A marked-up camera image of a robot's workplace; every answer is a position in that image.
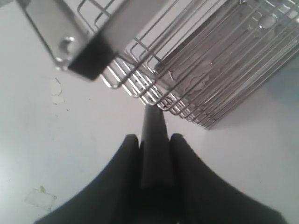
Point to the black handled knife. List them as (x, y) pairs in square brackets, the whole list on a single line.
[(157, 176)]

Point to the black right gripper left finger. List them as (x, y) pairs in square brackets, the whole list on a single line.
[(105, 197)]

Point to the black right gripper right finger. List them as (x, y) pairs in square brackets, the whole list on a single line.
[(208, 199)]

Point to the silver wire utensil holder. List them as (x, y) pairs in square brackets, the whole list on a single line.
[(197, 59)]

